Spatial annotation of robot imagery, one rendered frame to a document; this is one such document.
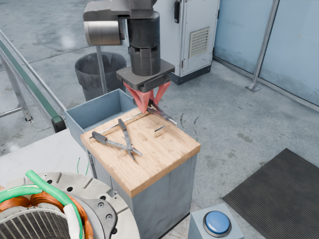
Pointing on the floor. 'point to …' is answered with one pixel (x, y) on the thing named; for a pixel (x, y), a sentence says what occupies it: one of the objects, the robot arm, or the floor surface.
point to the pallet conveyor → (25, 82)
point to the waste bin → (91, 93)
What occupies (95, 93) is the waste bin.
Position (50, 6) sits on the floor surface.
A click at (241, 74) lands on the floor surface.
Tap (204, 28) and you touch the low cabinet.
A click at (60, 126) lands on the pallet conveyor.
